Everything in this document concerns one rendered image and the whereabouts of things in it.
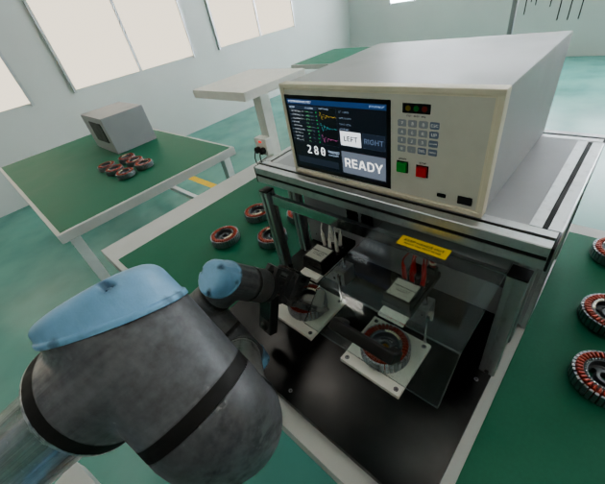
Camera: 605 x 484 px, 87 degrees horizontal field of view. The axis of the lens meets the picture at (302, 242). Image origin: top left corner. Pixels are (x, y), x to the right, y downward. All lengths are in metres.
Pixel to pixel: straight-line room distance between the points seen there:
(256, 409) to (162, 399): 0.08
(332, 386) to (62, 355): 0.58
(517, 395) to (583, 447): 0.12
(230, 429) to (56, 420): 0.13
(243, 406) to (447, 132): 0.47
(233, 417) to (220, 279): 0.35
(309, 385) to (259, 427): 0.48
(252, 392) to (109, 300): 0.14
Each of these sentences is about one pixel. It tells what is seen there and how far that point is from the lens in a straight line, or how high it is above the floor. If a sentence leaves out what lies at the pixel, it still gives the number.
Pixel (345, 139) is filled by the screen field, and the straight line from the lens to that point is 0.68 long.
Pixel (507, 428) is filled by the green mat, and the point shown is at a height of 0.75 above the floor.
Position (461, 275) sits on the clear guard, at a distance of 0.58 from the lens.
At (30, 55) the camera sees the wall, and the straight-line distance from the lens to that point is 5.04.
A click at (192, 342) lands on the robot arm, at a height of 1.25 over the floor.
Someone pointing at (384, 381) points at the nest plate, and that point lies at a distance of 0.77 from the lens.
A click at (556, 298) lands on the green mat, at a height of 0.75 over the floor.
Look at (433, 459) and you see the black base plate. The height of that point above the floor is 0.77.
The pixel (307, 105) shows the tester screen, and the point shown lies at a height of 1.28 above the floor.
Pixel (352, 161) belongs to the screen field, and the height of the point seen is 1.17.
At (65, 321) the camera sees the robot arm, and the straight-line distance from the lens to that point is 0.30.
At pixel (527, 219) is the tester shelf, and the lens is 0.64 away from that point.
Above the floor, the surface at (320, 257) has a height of 0.92.
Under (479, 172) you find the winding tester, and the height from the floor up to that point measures 1.20.
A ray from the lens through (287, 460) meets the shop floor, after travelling 1.57.
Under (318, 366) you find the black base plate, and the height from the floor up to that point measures 0.77.
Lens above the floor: 1.46
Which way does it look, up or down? 37 degrees down
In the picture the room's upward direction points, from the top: 12 degrees counter-clockwise
